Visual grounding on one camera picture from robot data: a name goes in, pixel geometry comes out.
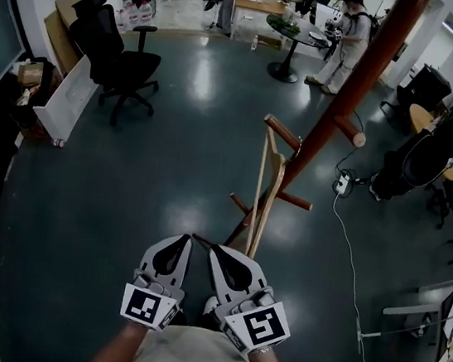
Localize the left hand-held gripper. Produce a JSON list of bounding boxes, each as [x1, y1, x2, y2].
[[118, 226, 195, 335]]

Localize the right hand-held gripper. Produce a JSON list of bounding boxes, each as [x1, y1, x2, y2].
[[195, 244, 303, 360]]

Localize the light wooden clothes hanger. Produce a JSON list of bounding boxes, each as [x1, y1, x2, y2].
[[243, 127, 305, 265]]

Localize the red-brown wooden coat stand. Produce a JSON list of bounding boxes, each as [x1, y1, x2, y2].
[[189, 0, 431, 279]]

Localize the person's left forearm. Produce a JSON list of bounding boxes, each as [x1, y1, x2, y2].
[[86, 316, 150, 362]]

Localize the person's white shirt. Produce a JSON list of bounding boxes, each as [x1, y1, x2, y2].
[[70, 308, 320, 362]]

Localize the white power strip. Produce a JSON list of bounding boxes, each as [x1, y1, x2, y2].
[[330, 171, 354, 195]]

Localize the white board panel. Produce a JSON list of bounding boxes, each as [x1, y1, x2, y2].
[[29, 48, 104, 146]]

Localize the black mesh office chair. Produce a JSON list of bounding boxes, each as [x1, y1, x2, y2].
[[55, 0, 172, 133]]

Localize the black padded office chair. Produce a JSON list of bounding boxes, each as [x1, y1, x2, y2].
[[367, 121, 453, 213]]

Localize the open brown cardboard box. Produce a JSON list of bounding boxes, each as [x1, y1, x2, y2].
[[16, 57, 46, 87]]

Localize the round light wooden table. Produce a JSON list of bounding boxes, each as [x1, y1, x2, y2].
[[399, 102, 453, 183]]

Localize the clear water jug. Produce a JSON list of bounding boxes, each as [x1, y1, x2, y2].
[[137, 0, 156, 25], [127, 2, 144, 27], [115, 6, 133, 35]]

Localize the green leafy vegetables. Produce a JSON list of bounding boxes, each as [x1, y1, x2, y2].
[[271, 17, 303, 37]]

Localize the black armchair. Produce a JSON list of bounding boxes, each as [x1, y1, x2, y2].
[[378, 57, 453, 132]]

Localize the flat brown cardboard boxes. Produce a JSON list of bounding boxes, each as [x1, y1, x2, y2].
[[36, 0, 90, 77]]

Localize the rectangular light wooden table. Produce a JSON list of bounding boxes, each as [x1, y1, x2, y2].
[[228, 0, 294, 46]]

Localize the silver bracelet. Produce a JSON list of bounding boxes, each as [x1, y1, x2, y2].
[[249, 343, 273, 359]]

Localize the white power cable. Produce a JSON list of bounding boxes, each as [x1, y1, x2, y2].
[[310, 190, 396, 362]]

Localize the black power cable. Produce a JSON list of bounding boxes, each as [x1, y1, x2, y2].
[[331, 107, 382, 190]]

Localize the round black pedestal table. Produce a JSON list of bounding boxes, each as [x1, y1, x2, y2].
[[258, 11, 336, 89]]

